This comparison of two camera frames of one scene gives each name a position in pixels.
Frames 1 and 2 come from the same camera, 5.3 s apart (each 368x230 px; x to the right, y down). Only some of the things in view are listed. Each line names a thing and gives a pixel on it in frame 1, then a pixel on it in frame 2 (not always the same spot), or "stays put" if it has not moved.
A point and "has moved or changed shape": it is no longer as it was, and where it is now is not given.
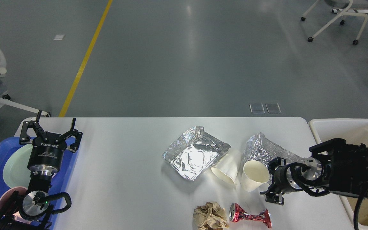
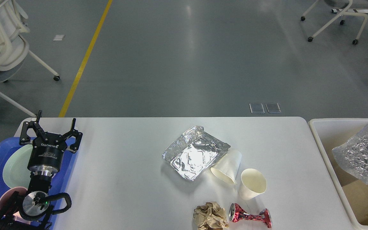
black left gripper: x=46 y=156 stays put
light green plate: x=15 y=168 stays put
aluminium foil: x=258 y=148 has moved or changed shape
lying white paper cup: x=225 y=166 stays put
